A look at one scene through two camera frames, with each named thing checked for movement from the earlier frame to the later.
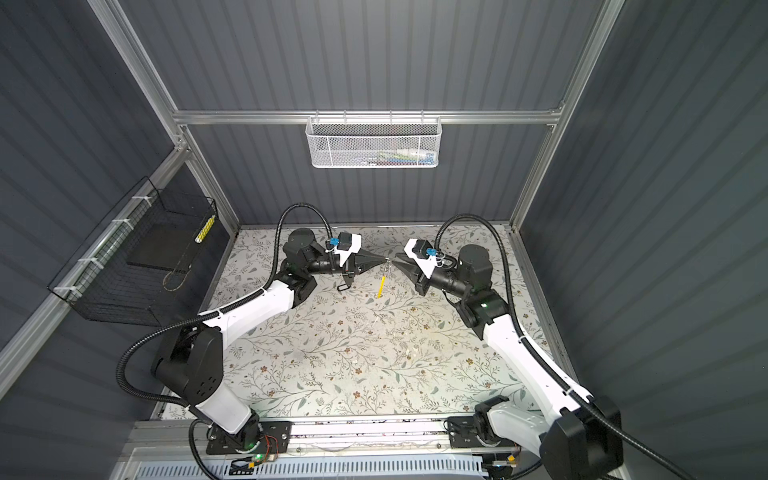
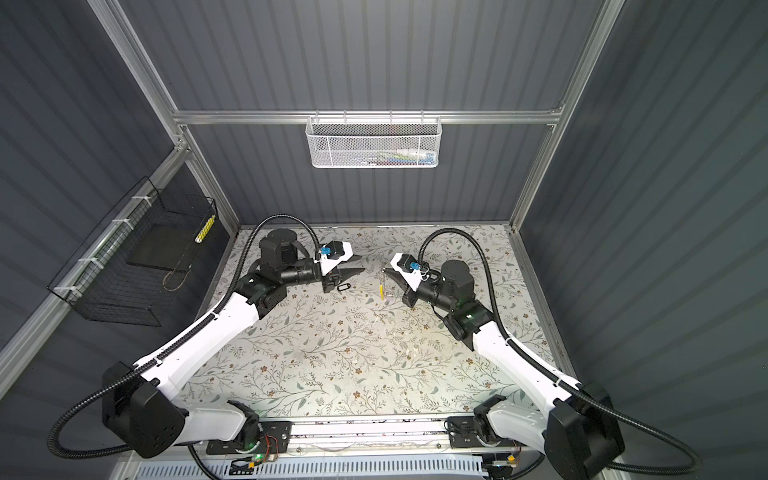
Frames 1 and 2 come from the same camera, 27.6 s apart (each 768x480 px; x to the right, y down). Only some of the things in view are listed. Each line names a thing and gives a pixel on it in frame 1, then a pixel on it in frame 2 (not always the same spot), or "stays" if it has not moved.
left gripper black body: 348,273 -> 329,282
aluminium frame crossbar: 299,117 stays
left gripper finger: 366,260 -> 345,273
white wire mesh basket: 373,142 stays
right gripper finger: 406,264 -> 400,281
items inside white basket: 400,157 stays
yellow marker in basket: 199,238 stays
